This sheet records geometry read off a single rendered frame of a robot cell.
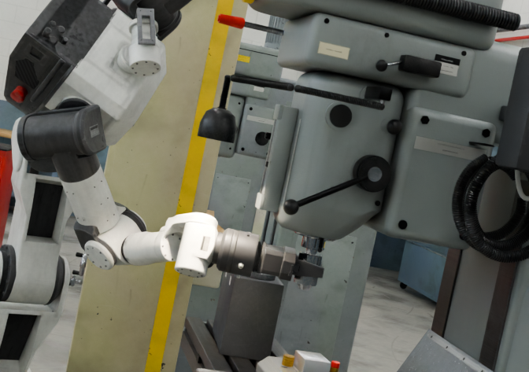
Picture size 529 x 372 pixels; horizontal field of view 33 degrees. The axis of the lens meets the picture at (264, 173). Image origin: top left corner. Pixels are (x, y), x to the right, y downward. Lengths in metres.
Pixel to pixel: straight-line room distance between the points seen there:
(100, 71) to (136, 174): 1.55
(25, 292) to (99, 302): 1.27
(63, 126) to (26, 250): 0.51
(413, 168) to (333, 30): 0.31
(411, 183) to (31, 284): 1.01
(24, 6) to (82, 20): 8.77
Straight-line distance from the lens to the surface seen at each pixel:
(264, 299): 2.09
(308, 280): 1.79
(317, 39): 1.65
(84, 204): 1.91
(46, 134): 1.84
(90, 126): 1.84
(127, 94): 1.93
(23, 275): 2.26
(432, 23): 1.72
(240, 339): 2.10
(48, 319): 2.34
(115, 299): 3.53
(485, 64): 1.78
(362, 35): 1.68
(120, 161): 3.44
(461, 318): 1.98
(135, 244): 1.91
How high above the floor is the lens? 1.50
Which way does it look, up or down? 3 degrees down
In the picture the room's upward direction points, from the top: 11 degrees clockwise
